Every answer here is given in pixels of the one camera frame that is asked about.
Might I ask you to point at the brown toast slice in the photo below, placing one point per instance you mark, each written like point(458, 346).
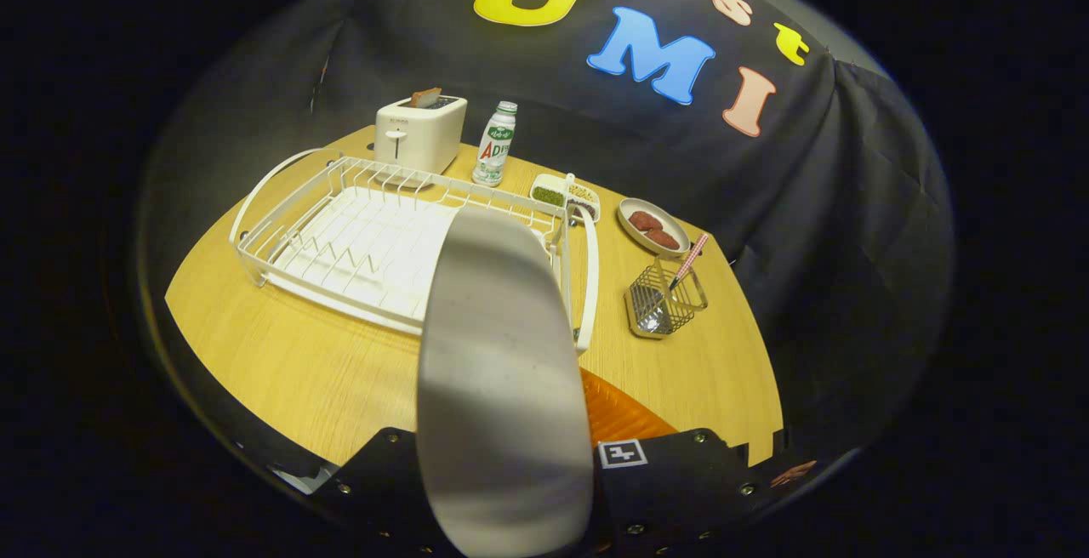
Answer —
point(424, 98)

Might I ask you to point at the grey dish with meat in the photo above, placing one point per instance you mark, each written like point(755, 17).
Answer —
point(630, 233)

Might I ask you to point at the white drink bottle green label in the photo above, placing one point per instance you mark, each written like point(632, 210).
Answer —
point(495, 145)

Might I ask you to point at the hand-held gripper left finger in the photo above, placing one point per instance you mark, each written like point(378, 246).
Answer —
point(383, 473)

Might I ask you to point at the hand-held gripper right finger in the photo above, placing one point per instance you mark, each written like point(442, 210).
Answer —
point(672, 490)

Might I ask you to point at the white divided tray with grains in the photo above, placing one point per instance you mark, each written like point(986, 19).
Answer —
point(551, 195)

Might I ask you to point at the white round plate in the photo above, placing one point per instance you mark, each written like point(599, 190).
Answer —
point(502, 388)

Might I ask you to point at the brown meat patty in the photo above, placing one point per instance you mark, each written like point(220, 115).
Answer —
point(664, 239)
point(646, 220)

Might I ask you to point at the white toaster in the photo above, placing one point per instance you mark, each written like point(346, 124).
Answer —
point(417, 137)

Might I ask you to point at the black backdrop cloth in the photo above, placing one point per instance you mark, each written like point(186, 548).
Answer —
point(851, 201)

